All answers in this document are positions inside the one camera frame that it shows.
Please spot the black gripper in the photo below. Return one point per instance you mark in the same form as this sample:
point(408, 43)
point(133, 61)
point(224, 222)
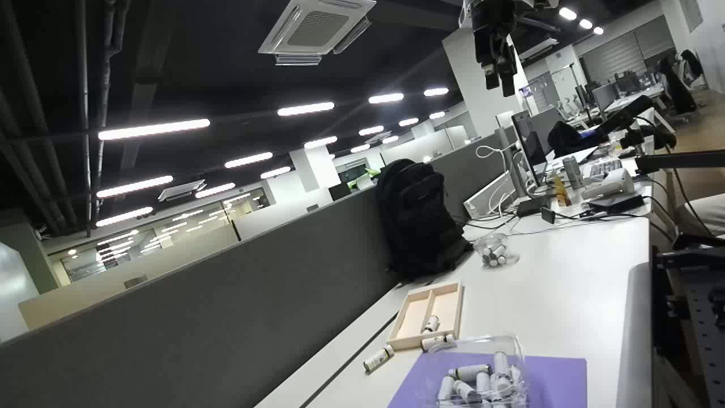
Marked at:
point(495, 35)

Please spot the small dark bottle white label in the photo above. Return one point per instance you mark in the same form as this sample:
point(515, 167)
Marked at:
point(431, 326)

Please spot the light wooden divided tray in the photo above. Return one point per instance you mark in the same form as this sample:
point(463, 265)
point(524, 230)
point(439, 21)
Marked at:
point(421, 307)

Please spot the fluorescent ceiling light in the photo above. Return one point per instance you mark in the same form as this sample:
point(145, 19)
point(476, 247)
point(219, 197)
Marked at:
point(154, 131)
point(387, 98)
point(135, 186)
point(216, 190)
point(126, 216)
point(247, 160)
point(437, 91)
point(305, 109)
point(321, 142)

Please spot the dark computer monitor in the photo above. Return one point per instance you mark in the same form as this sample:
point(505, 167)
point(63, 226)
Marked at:
point(531, 140)

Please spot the grey desk partition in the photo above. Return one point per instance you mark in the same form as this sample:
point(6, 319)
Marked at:
point(468, 172)
point(228, 319)

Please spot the white slab device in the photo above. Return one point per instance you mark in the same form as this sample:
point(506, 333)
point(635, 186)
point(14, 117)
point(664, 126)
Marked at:
point(490, 198)

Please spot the white cylinder can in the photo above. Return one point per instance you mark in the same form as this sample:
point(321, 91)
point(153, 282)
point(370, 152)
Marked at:
point(574, 177)

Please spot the small yellow bottle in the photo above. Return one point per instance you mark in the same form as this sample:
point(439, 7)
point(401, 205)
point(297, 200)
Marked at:
point(560, 190)

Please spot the white desktop gadget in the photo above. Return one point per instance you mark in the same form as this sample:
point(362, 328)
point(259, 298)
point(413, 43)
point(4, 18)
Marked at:
point(616, 184)

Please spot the black backpack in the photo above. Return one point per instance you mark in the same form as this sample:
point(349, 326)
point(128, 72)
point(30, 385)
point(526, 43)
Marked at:
point(421, 218)

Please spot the small glass bowl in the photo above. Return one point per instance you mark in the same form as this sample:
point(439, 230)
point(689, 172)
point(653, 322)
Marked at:
point(499, 252)

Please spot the dark office chair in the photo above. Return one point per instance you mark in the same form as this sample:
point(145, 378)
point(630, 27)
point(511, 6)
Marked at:
point(679, 82)

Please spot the ceiling air conditioner cassette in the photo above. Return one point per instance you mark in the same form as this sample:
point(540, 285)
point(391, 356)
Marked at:
point(319, 29)

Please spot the black horizontal bar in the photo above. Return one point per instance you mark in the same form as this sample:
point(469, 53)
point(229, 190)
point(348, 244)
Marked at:
point(680, 160)

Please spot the small labelled bottle yellowish base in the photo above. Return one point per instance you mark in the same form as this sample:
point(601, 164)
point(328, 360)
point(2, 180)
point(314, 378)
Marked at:
point(437, 342)

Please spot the clear plastic container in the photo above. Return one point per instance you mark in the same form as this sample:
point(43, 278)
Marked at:
point(484, 355)

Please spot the small bottle white cap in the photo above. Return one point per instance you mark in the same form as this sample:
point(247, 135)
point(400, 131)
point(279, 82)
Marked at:
point(378, 360)

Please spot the purple mat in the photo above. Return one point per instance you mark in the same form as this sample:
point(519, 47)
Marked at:
point(555, 383)

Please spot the black perforated mounting board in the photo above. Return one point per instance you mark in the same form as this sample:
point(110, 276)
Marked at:
point(698, 326)

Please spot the black ceiling pipes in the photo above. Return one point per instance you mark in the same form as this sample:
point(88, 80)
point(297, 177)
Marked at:
point(97, 91)

